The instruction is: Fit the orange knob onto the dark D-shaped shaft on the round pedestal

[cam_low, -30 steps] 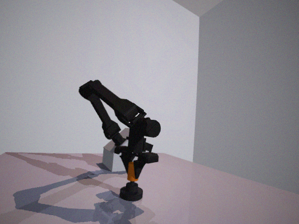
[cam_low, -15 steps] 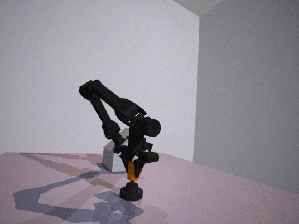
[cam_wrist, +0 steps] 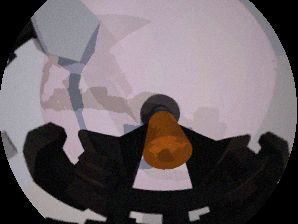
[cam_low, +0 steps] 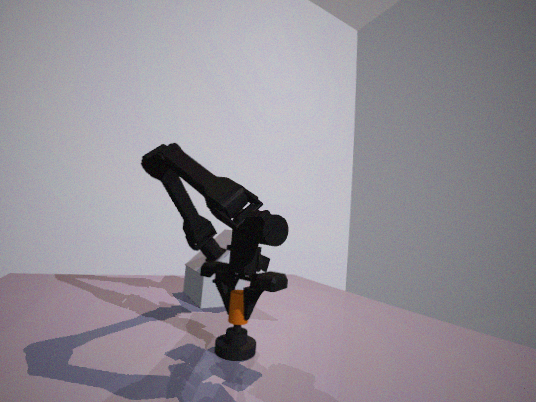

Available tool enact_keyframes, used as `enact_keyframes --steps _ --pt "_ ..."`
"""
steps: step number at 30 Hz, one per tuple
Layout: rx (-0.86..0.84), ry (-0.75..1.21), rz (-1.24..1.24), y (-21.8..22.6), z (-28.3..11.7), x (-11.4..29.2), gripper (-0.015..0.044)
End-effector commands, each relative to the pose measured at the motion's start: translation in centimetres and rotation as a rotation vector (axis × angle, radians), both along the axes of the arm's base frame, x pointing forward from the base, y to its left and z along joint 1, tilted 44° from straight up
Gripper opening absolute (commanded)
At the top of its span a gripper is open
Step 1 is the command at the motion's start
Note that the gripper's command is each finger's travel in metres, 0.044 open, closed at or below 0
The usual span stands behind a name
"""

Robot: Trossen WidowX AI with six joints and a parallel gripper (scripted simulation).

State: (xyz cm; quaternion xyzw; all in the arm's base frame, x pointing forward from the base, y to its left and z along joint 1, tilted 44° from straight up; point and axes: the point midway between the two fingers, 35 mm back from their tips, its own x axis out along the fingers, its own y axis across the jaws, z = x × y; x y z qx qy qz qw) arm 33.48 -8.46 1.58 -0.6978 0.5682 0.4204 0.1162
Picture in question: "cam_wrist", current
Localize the black round pedestal with shaft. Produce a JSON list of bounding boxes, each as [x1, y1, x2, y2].
[[140, 95, 181, 124]]

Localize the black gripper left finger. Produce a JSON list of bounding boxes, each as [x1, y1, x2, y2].
[[77, 123, 148, 188]]

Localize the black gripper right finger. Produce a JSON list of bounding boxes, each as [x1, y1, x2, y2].
[[180, 125, 251, 188]]

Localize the orange knob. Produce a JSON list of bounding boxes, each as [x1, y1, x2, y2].
[[144, 112, 193, 169]]

